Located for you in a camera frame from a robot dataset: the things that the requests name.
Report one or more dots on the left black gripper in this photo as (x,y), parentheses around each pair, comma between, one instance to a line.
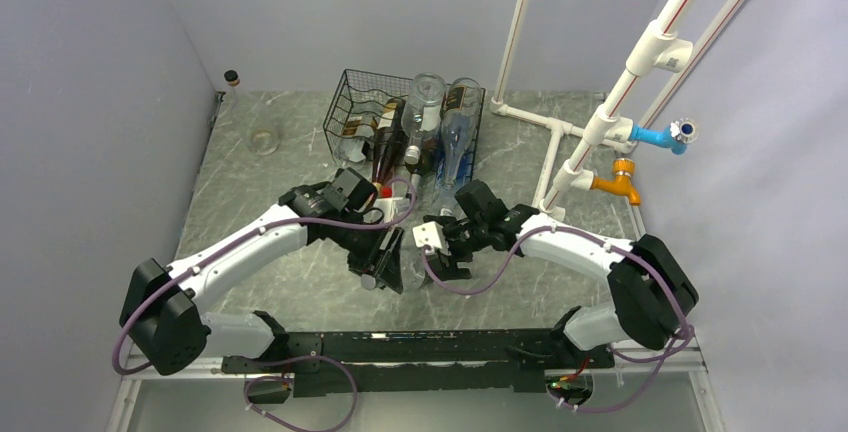
(387,271)

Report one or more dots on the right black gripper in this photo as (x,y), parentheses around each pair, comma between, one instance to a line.
(449,269)

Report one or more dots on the clear bottle silver cap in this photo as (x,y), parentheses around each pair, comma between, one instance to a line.
(413,276)

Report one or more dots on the clear bottle dark neck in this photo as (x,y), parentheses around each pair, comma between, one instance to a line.
(422,113)

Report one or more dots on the clear bottle blue medallion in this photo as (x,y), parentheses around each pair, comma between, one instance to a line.
(250,113)

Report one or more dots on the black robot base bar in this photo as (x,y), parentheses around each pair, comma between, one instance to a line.
(321,363)

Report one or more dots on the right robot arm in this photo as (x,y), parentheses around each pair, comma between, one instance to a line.
(650,294)

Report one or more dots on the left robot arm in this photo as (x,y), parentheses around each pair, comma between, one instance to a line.
(166,322)

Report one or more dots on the lower bottle silver cap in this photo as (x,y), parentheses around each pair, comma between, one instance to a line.
(428,161)

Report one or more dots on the dark wine bottle gold cap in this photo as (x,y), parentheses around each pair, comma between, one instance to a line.
(388,139)

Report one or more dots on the lower bottle black gold cap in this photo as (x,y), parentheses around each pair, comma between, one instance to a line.
(355,137)

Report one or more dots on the blue tinted clear bottle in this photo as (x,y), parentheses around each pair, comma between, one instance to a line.
(458,124)

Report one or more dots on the orange faucet tap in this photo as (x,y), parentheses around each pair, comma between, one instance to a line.
(621,184)

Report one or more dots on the blue faucet tap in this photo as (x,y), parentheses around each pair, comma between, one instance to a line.
(676,136)

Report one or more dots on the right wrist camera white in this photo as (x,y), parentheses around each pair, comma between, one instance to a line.
(429,238)

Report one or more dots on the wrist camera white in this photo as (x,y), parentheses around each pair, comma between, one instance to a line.
(390,204)
(429,238)

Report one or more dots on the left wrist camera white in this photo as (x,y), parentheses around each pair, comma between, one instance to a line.
(390,204)

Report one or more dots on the black wire wine rack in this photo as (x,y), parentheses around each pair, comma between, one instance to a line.
(361,92)

